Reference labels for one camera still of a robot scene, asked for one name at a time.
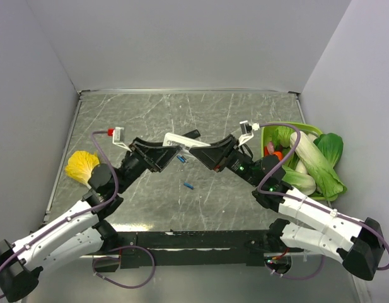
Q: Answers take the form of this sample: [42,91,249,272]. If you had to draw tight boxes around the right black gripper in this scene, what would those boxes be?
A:
[190,134,262,187]

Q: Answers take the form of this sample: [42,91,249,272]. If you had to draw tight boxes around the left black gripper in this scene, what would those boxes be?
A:
[114,137,181,194]

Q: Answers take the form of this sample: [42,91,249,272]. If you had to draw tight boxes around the white remote control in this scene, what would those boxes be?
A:
[162,133,210,153]

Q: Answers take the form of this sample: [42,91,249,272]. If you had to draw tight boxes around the blue battery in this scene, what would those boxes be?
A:
[177,155,187,163]

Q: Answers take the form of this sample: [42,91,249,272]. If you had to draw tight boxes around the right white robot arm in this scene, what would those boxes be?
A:
[189,135,385,281]

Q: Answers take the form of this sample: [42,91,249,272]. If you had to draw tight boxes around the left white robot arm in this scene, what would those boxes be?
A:
[0,138,181,302]

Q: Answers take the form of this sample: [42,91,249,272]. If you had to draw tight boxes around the pink radish toy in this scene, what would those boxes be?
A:
[266,141,275,155]

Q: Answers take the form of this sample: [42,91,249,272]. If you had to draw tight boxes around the green plastic basket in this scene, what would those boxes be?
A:
[261,122,344,201]

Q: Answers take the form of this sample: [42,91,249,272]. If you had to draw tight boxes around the blue battery lone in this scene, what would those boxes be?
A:
[183,182,194,190]

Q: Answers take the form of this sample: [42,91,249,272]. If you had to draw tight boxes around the orange carrot toy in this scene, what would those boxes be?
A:
[273,151,284,160]

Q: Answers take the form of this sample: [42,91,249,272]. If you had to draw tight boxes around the green cabbage toy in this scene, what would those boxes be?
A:
[271,126,295,148]

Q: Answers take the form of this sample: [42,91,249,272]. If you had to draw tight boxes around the yellow cabbage toy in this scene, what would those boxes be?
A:
[64,150,100,188]

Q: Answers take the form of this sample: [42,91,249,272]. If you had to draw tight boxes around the small bok choy toy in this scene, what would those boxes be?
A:
[282,165,316,196]

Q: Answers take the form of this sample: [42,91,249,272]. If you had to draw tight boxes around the large bok choy toy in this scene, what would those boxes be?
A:
[289,132,347,201]

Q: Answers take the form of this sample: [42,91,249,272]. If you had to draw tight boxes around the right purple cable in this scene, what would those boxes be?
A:
[256,123,389,280]

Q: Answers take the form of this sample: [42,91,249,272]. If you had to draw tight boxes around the black mounting base plate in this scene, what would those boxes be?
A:
[91,230,302,269]

